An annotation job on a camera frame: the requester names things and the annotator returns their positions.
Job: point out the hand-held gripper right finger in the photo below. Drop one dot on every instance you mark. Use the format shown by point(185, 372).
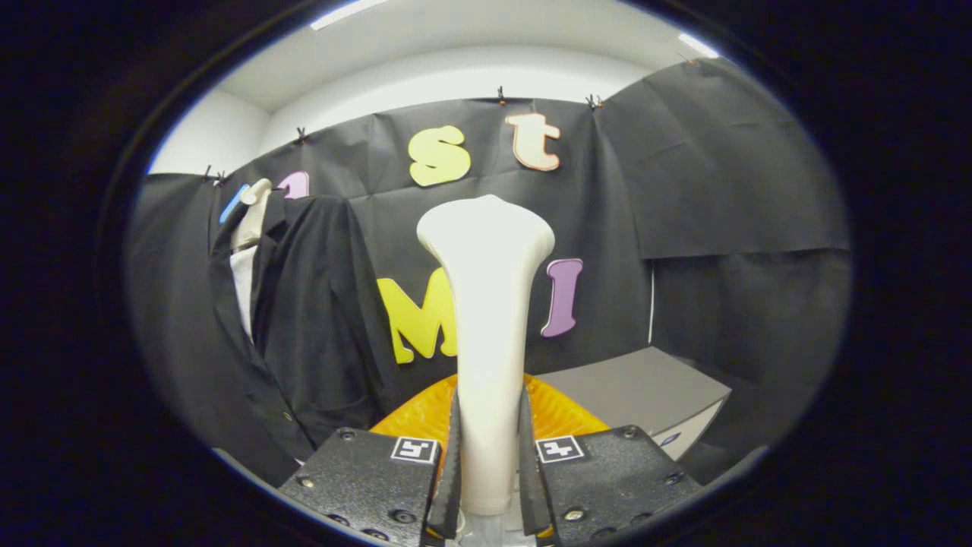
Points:
point(529, 486)

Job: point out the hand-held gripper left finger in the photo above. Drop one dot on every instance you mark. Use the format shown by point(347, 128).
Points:
point(449, 479)

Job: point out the grey garment steamer base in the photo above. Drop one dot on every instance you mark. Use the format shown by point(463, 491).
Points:
point(638, 387)

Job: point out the white garment steamer head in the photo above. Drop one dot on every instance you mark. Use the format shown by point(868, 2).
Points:
point(486, 304)

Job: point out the black suit jacket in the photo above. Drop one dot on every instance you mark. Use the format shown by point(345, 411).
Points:
point(319, 319)

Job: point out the white mannequin torso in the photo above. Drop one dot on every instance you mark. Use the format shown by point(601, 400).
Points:
point(254, 220)

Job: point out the black backdrop cloth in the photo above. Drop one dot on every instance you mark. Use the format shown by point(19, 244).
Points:
point(683, 190)

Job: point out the row of black cloth clips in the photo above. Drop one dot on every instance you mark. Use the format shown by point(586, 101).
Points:
point(501, 96)

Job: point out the small ceiling light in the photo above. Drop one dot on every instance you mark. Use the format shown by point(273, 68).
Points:
point(699, 45)

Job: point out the long ceiling light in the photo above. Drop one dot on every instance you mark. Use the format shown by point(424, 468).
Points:
point(345, 13)

